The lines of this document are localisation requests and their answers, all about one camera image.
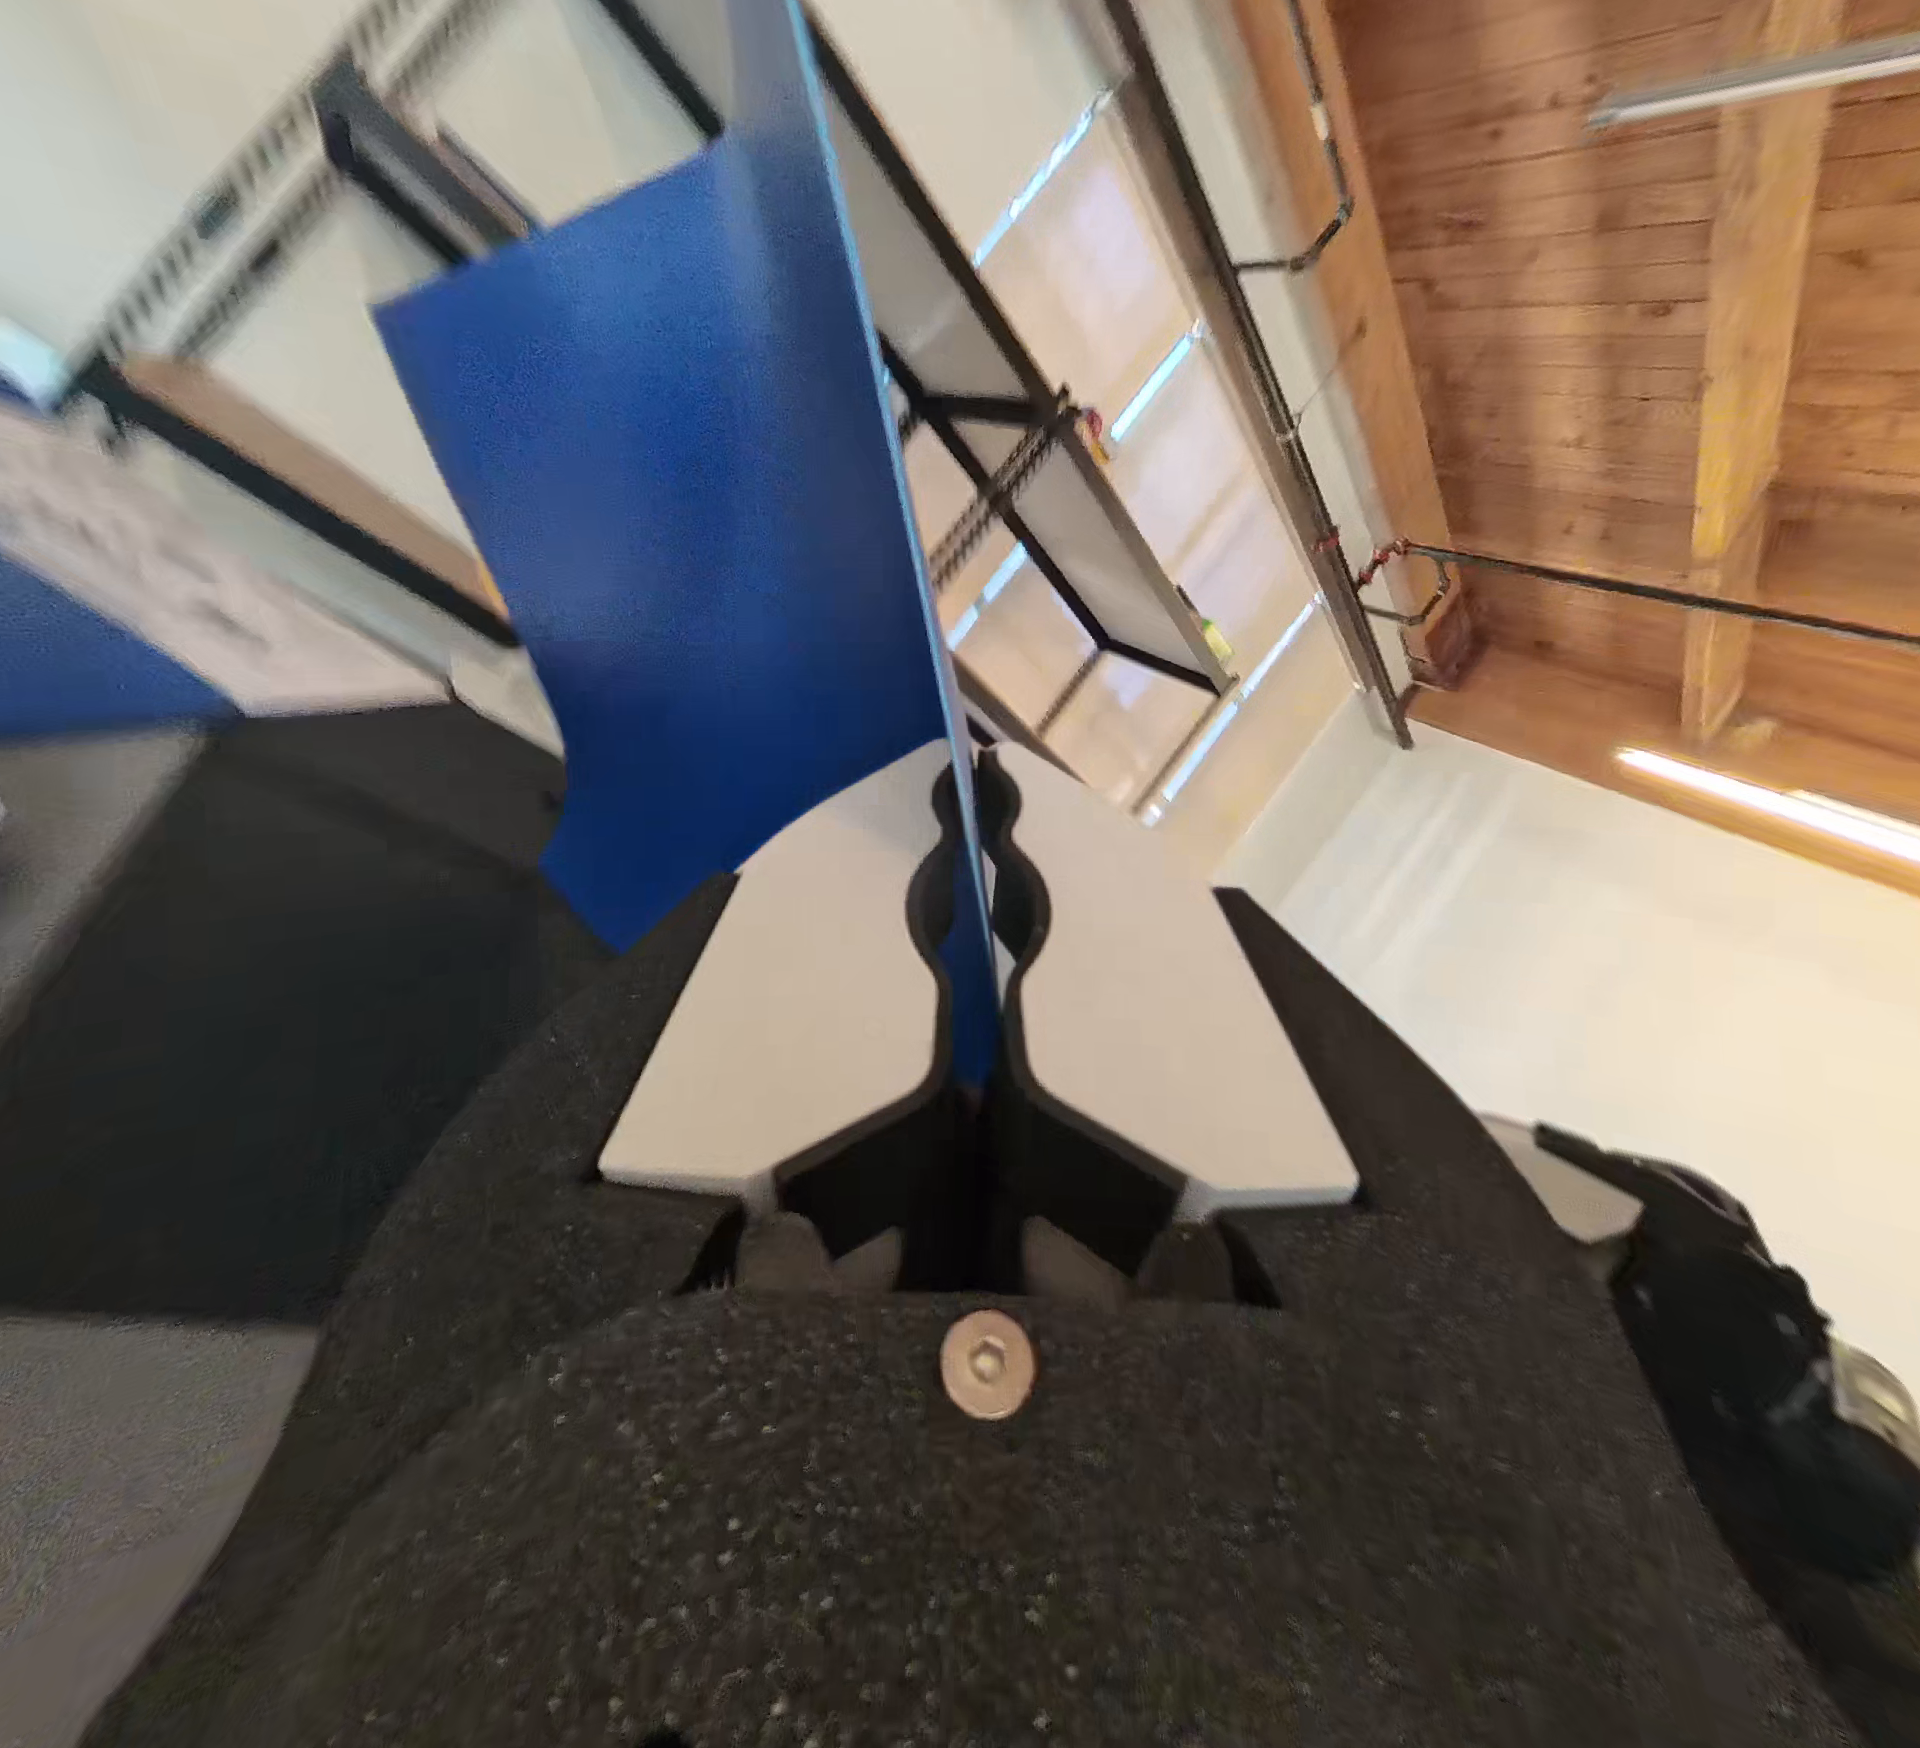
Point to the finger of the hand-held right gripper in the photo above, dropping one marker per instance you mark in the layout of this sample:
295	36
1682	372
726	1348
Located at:
1544	1186

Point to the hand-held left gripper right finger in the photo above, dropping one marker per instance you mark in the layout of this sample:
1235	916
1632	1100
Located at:
1170	1028

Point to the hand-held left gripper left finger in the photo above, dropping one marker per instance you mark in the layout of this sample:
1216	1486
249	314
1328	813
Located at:
781	1013

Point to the black desk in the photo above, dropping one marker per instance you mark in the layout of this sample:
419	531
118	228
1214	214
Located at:
224	1028

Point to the lit ceiling light strip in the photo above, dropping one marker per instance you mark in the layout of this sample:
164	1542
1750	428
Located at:
1770	802

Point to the black ceiling pipe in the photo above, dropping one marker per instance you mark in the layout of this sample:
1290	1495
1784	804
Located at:
1650	592

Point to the instruction sheet on stand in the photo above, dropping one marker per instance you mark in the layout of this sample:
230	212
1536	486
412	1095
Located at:
195	563

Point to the black metal shelving rack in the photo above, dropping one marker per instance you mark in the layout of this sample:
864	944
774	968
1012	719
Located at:
960	278

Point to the dark blue folder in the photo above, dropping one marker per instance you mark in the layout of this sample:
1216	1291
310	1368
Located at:
75	669

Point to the grey ceiling tube lamp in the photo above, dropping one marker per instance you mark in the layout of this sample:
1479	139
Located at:
1754	80

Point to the metal door rail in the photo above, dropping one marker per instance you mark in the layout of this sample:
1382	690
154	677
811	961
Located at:
1244	322

